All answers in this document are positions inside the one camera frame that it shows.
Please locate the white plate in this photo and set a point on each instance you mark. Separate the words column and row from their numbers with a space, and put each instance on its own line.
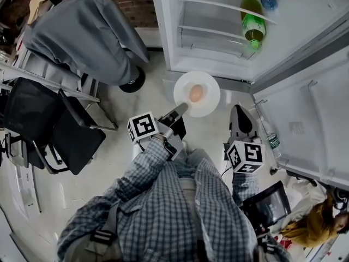
column 203, row 109

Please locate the person's left forearm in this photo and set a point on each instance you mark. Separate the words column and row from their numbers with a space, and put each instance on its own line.
column 148, row 168

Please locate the person's plaid shirt torso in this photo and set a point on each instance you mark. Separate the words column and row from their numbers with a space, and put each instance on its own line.
column 174, row 222

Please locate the black chair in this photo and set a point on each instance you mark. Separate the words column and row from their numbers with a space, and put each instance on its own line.
column 54, row 124

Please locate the black round base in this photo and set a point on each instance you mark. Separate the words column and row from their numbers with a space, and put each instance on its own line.
column 135, row 82

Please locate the brown egg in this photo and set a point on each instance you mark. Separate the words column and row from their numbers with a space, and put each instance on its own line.
column 196, row 92

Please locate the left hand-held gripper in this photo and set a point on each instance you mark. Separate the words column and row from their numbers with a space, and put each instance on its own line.
column 171, row 130

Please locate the black tablet screen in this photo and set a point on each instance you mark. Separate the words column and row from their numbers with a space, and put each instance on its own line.
column 268, row 205

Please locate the person's right forearm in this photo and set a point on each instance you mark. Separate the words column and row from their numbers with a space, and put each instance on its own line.
column 245, row 185

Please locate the clear water bottle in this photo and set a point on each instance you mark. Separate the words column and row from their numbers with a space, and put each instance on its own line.
column 273, row 142

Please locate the white fridge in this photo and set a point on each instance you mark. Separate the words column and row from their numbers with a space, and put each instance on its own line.
column 207, row 15

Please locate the person's legs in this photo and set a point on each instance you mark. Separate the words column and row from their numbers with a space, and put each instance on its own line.
column 188, row 160

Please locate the white metal rack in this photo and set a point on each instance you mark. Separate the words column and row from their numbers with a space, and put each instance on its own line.
column 41, row 72

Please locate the green plastic bottle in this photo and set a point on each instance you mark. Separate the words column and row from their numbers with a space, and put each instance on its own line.
column 253, row 20

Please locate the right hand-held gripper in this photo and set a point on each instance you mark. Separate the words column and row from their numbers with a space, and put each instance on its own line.
column 246, row 154

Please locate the grey jacket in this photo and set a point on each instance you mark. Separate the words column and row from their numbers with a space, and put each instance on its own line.
column 84, row 34

